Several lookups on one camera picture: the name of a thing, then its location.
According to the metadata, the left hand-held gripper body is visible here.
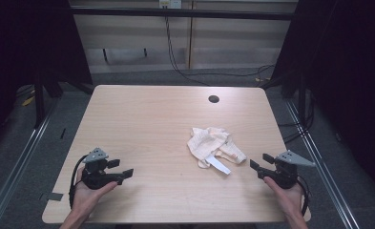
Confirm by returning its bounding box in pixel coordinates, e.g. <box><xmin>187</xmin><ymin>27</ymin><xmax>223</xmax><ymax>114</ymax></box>
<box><xmin>80</xmin><ymin>147</ymin><xmax>125</xmax><ymax>191</ymax></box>

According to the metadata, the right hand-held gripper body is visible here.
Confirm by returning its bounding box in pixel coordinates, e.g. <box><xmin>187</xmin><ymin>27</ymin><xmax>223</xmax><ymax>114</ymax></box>
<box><xmin>268</xmin><ymin>150</ymin><xmax>317</xmax><ymax>190</ymax></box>

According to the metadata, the white muslin cloth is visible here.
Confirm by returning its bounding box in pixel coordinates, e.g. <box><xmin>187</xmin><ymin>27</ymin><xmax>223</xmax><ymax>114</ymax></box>
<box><xmin>186</xmin><ymin>126</ymin><xmax>248</xmax><ymax>177</ymax></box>

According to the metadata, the person's left hand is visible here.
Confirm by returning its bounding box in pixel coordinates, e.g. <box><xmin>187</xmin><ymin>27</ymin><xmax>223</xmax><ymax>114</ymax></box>
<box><xmin>70</xmin><ymin>167</ymin><xmax>118</xmax><ymax>220</ymax></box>

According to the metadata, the person's right hand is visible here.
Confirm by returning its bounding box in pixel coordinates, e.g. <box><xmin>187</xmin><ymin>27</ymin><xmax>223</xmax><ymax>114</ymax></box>
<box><xmin>263</xmin><ymin>176</ymin><xmax>304</xmax><ymax>219</ymax></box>

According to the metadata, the black metal stand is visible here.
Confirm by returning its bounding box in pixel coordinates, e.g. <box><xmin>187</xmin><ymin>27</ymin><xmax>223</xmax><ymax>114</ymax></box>
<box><xmin>32</xmin><ymin>73</ymin><xmax>64</xmax><ymax>130</ymax></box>
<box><xmin>260</xmin><ymin>70</ymin><xmax>307</xmax><ymax>126</ymax></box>

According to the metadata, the yellow floor tape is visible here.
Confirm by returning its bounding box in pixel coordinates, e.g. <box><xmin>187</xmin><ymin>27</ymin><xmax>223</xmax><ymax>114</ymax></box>
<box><xmin>21</xmin><ymin>95</ymin><xmax>36</xmax><ymax>107</ymax></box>

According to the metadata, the black curtain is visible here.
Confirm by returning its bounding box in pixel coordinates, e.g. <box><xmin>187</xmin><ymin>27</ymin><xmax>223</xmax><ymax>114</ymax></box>
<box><xmin>270</xmin><ymin>0</ymin><xmax>375</xmax><ymax>204</ymax></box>
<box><xmin>0</xmin><ymin>0</ymin><xmax>94</xmax><ymax>156</ymax></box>

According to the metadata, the black horizontal bar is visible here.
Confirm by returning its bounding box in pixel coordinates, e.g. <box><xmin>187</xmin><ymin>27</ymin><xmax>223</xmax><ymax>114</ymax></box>
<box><xmin>68</xmin><ymin>7</ymin><xmax>300</xmax><ymax>22</ymax></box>

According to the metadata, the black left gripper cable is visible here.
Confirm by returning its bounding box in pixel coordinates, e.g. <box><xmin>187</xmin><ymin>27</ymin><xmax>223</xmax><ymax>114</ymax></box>
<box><xmin>68</xmin><ymin>154</ymin><xmax>90</xmax><ymax>210</ymax></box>

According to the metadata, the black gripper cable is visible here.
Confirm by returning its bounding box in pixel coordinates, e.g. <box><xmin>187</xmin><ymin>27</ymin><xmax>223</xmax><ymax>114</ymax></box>
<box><xmin>297</xmin><ymin>176</ymin><xmax>311</xmax><ymax>218</ymax></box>
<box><xmin>68</xmin><ymin>154</ymin><xmax>90</xmax><ymax>210</ymax></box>

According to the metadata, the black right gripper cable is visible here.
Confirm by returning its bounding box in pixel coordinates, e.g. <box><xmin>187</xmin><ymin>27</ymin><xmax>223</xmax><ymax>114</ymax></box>
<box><xmin>297</xmin><ymin>176</ymin><xmax>311</xmax><ymax>218</ymax></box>

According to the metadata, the metal floor rail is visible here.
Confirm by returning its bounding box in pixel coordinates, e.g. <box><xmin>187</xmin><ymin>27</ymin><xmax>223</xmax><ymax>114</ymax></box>
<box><xmin>0</xmin><ymin>97</ymin><xmax>61</xmax><ymax>229</ymax></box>
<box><xmin>284</xmin><ymin>99</ymin><xmax>362</xmax><ymax>229</ymax></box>

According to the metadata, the bundle of black floor cables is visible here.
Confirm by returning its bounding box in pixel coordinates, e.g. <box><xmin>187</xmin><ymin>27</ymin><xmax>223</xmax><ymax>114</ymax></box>
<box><xmin>277</xmin><ymin>91</ymin><xmax>315</xmax><ymax>145</ymax></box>

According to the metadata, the long black wall cable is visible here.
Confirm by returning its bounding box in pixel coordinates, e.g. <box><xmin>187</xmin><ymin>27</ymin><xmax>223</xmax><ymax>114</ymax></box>
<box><xmin>163</xmin><ymin>15</ymin><xmax>277</xmax><ymax>87</ymax></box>

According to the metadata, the white wall outlet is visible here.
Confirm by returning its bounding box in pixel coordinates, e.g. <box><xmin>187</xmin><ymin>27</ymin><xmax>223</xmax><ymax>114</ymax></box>
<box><xmin>158</xmin><ymin>0</ymin><xmax>183</xmax><ymax>10</ymax></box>

